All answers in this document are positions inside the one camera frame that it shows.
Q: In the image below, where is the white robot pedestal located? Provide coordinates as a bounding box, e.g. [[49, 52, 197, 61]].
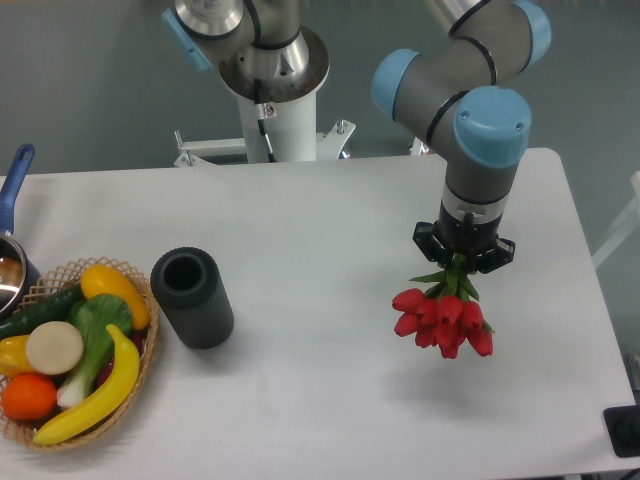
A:
[[174, 26, 356, 167]]

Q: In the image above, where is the black device at edge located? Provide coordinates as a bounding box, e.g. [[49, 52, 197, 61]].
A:
[[603, 405, 640, 458]]

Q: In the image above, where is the blue handled saucepan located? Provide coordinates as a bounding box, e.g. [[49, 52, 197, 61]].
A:
[[1, 144, 40, 321]]

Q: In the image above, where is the green bok choy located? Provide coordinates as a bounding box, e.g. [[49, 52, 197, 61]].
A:
[[57, 294, 132, 410]]

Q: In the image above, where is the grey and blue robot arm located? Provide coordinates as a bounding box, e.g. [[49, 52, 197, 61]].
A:
[[162, 1, 551, 273]]

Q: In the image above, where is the dark grey ribbed vase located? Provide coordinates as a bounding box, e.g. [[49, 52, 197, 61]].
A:
[[150, 247, 234, 349]]

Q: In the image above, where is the dark green cucumber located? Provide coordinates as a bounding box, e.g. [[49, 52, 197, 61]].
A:
[[1, 283, 85, 340]]

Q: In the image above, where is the yellow lemon squash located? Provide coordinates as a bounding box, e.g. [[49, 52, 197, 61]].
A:
[[80, 264, 150, 331]]

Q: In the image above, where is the yellow bell pepper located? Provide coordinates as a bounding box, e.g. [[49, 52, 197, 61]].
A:
[[0, 335, 35, 378]]

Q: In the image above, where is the red fruit in basket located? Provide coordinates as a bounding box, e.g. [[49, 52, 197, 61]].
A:
[[95, 331, 146, 388]]

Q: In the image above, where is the orange fruit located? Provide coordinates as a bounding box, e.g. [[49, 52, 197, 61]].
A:
[[1, 373, 57, 421]]

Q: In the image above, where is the white frame at right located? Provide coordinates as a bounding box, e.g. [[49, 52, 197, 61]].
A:
[[592, 171, 639, 269]]

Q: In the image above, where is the yellow banana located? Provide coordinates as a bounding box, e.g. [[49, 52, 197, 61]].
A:
[[33, 324, 140, 446]]

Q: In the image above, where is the red tulip bouquet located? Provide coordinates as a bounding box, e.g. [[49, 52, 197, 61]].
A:
[[391, 254, 494, 359]]

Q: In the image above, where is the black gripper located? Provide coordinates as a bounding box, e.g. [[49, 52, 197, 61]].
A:
[[412, 204, 516, 273]]

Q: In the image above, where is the woven wicker basket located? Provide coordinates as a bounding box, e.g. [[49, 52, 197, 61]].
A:
[[1, 257, 160, 452]]

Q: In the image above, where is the beige round disc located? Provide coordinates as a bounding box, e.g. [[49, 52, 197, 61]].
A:
[[25, 321, 84, 375]]

